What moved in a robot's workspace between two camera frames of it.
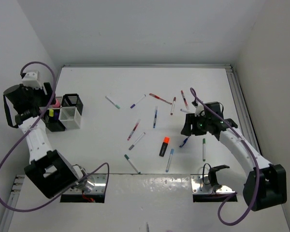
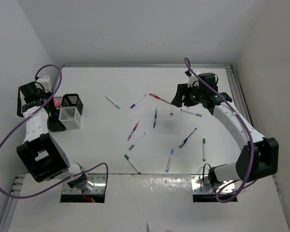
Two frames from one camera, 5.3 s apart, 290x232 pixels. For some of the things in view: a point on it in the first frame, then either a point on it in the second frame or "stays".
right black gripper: [190, 119] -> [182, 90]
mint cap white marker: [115, 105] stays
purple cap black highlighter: [56, 115] stays
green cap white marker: [204, 149] stays
